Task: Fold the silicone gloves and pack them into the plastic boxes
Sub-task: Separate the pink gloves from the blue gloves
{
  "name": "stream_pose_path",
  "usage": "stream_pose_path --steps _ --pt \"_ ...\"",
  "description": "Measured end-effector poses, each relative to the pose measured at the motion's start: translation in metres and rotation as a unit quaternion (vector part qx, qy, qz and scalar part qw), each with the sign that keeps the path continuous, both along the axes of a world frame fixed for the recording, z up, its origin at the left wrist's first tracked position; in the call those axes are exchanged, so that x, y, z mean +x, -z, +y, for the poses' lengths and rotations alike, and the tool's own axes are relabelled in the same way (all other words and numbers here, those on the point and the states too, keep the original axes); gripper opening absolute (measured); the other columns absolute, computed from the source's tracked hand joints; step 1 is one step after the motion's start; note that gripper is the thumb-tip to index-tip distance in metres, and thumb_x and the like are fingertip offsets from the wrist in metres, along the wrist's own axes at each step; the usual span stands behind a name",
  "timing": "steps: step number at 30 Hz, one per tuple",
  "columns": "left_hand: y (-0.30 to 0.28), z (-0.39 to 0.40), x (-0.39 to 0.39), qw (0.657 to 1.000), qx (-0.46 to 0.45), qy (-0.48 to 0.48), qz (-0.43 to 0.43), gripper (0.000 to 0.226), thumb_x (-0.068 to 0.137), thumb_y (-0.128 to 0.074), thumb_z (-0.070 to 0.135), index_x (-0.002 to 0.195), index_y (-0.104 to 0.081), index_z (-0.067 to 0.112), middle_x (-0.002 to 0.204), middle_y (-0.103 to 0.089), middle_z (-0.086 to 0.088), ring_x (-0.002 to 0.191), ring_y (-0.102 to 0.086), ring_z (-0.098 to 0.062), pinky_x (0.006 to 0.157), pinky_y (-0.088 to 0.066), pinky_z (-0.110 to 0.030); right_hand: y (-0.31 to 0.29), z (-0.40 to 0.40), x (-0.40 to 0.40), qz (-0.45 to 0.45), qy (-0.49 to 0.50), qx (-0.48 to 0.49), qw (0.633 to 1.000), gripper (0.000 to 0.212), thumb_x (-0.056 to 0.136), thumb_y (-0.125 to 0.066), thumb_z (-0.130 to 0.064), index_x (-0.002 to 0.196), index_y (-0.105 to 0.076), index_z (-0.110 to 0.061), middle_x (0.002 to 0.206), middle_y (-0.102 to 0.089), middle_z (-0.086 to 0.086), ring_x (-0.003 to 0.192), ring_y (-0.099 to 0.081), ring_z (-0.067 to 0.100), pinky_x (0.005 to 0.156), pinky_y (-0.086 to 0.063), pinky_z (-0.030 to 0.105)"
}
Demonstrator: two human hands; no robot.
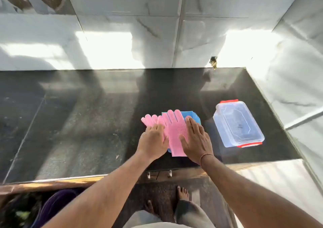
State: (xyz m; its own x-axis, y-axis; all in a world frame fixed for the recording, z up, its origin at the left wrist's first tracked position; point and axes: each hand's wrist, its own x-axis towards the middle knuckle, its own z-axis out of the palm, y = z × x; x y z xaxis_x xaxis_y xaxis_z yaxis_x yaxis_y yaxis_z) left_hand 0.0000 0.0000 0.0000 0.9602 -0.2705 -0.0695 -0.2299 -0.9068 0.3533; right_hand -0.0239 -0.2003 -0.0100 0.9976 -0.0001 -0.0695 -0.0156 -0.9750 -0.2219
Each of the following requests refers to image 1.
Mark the person's left hand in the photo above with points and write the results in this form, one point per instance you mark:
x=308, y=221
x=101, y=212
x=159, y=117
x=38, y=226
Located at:
x=151, y=144

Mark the person's left forearm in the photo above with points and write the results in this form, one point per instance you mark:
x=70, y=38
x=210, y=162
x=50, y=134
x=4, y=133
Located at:
x=101, y=197

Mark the clear plastic box red latches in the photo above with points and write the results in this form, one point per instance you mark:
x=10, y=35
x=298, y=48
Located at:
x=219, y=128

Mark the white shirt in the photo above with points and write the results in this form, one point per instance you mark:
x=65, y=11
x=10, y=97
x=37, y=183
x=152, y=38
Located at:
x=161, y=225

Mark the clear plastic lid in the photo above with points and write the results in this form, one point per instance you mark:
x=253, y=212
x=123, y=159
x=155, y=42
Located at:
x=237, y=124

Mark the grey trousers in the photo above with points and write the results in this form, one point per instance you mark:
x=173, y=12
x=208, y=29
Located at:
x=191, y=212

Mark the black lined bin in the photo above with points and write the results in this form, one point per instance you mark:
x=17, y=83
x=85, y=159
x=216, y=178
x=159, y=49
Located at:
x=17, y=210

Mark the brown wall stub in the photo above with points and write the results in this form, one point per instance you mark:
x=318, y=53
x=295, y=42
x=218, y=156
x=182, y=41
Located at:
x=213, y=62

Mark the person's right forearm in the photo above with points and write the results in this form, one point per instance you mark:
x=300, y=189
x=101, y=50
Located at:
x=252, y=200

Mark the person's foot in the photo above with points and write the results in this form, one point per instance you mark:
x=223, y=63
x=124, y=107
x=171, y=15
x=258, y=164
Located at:
x=149, y=207
x=182, y=193

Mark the pink rubber glove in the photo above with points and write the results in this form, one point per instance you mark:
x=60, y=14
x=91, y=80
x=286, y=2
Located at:
x=174, y=132
x=149, y=120

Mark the person's right hand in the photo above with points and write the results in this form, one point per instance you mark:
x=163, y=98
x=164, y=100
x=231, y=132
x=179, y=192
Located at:
x=199, y=144

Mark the person's right foot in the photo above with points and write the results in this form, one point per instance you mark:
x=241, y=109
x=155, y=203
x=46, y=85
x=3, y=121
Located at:
x=182, y=193

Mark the person's left foot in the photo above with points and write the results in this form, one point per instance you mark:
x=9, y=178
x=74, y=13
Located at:
x=149, y=207

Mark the purple bucket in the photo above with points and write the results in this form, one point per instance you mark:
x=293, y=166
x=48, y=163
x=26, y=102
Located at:
x=55, y=202

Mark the blue rubber glove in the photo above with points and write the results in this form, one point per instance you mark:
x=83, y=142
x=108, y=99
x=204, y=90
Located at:
x=191, y=115

